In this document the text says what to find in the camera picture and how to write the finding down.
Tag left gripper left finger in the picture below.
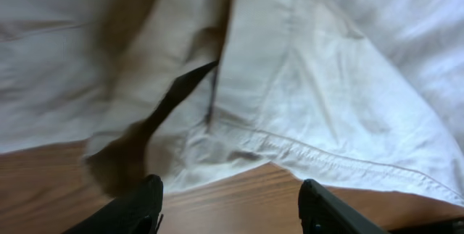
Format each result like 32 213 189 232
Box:
64 175 164 234

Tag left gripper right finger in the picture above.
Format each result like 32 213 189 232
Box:
298 179 389 234

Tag beige khaki shorts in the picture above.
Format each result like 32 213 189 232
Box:
1 0 463 206

